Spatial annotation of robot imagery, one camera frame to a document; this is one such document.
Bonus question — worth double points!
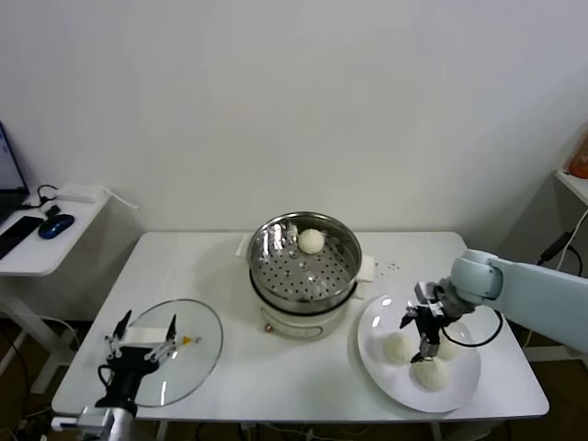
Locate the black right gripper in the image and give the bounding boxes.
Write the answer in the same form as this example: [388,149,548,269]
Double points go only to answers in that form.
[400,302,448,365]

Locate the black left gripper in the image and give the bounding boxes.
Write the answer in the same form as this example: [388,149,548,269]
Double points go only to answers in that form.
[94,310,180,411]

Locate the white steamed baozi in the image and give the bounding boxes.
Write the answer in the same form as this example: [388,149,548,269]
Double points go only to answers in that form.
[381,333,417,367]
[434,337,461,362]
[409,357,450,393]
[298,228,326,254]

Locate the stainless steel steamer basket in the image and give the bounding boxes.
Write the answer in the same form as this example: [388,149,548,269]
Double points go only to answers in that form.
[234,210,377,318]

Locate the round glass pot lid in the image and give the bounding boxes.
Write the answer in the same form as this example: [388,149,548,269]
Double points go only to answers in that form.
[121,299,225,409]

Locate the large white plate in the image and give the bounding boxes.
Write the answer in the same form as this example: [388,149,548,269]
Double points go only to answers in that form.
[356,292,482,413]

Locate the white electric cooker base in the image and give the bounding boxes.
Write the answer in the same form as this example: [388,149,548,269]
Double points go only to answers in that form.
[247,270,371,341]

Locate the white side desk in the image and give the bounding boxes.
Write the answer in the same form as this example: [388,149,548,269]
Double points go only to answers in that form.
[0,186,115,396]

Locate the blue computer mouse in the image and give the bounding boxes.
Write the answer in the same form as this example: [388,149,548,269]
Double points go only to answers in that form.
[37,213,75,241]

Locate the white rectangular adapter box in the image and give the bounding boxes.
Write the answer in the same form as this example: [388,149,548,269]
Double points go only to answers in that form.
[53,182,103,204]

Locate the black keyboard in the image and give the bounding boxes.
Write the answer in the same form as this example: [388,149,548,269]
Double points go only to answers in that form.
[0,215,42,261]

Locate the black laptop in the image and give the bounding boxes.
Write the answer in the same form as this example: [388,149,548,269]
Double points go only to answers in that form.
[0,121,29,226]

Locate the white shelf desk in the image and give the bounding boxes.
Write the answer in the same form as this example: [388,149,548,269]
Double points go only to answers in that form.
[552,168,588,364]

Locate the orange plastic bag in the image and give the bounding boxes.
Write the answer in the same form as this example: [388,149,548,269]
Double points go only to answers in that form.
[563,119,588,179]

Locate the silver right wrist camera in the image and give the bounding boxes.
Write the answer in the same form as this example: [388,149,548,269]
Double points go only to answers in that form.
[414,280,437,304]

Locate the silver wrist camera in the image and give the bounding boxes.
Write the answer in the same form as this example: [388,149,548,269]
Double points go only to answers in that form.
[51,406,116,435]
[414,280,437,304]

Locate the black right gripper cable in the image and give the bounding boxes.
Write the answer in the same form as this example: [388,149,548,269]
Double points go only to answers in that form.
[440,307,505,348]

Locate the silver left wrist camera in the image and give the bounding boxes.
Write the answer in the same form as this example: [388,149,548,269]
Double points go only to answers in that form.
[51,406,116,435]

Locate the thin white cable stub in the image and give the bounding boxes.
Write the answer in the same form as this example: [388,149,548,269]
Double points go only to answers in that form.
[98,186,139,212]

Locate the black cable with adapter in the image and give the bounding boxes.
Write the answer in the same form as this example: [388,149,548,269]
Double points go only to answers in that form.
[537,232,582,277]

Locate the black looped desk cable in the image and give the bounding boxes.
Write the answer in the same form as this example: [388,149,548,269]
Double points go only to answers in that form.
[17,185,59,212]

